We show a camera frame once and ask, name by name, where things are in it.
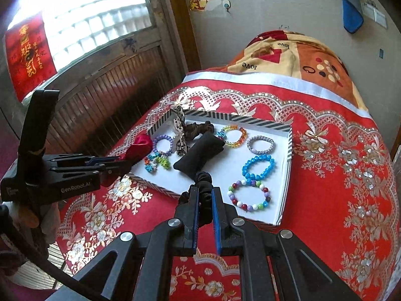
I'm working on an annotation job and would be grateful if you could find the black cable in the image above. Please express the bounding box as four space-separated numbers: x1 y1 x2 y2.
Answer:
0 206 108 301

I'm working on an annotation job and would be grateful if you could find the leopard print bow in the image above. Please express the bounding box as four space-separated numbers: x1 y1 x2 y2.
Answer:
172 105 188 156

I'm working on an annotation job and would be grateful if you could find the dark brown scrunchie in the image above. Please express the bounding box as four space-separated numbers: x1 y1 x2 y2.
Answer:
183 121 214 141

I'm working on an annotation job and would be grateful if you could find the black scrunchie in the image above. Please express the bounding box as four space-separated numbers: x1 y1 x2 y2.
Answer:
194 171 214 228

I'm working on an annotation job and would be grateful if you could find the striped white tray box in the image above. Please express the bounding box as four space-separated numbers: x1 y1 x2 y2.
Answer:
129 110 293 227

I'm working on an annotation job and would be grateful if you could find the blue bead bracelet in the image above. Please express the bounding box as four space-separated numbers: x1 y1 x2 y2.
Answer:
241 154 277 182

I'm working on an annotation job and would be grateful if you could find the orange cream patterned blanket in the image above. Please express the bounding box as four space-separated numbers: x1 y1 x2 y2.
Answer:
215 30 369 112

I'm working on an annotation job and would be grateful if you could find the purple bead bracelet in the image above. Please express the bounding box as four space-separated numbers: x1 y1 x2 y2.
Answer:
151 134 175 158

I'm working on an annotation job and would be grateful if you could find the red gold floral bedspread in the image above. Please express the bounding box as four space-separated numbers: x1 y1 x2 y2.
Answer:
57 80 400 300

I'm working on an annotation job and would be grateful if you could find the multicolour star bead bracelet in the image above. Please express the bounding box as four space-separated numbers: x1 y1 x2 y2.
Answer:
143 152 171 173

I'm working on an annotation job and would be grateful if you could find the dark red ribbon bow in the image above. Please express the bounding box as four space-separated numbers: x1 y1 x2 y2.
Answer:
100 134 153 188

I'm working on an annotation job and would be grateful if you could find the rainbow bead bracelet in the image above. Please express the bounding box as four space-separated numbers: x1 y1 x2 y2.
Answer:
216 125 248 149

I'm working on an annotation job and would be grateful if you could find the lilac white woven bracelet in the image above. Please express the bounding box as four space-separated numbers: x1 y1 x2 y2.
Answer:
246 134 276 156

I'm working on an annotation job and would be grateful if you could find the mixed colour round bead bracelet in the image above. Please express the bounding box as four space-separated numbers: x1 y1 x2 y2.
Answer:
227 179 272 212

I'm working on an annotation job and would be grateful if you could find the wooden slatted headboard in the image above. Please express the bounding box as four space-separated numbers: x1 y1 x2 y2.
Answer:
46 27 182 156

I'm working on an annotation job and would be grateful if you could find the blue grey hanging cloth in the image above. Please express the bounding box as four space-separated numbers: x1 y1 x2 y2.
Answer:
342 0 364 34

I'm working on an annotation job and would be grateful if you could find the red paper window decoration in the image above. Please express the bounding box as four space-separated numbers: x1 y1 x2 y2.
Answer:
5 14 57 102

